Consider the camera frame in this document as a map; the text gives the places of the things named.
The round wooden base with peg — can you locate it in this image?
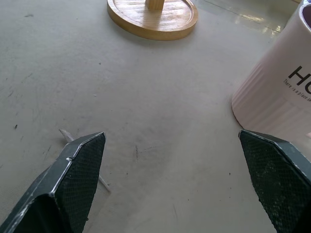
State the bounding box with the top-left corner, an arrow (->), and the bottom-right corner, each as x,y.
107,0 -> 199,41

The pink ribbed mug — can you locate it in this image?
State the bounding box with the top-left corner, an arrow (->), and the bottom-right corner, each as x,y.
231,0 -> 311,143

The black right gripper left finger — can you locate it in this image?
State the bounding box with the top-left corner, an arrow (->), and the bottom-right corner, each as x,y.
0,132 -> 106,233

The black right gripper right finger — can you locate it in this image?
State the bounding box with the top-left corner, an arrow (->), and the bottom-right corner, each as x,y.
238,129 -> 311,233

